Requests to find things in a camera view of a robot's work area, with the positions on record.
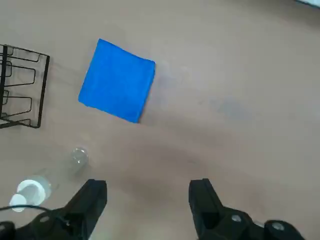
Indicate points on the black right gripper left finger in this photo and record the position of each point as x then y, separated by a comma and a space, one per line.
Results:
82, 215

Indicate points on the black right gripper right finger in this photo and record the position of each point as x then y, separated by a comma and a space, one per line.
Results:
210, 220

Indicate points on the small clear glass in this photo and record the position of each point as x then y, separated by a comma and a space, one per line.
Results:
80, 157

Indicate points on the blue folded cloth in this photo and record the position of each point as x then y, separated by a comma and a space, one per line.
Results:
117, 80

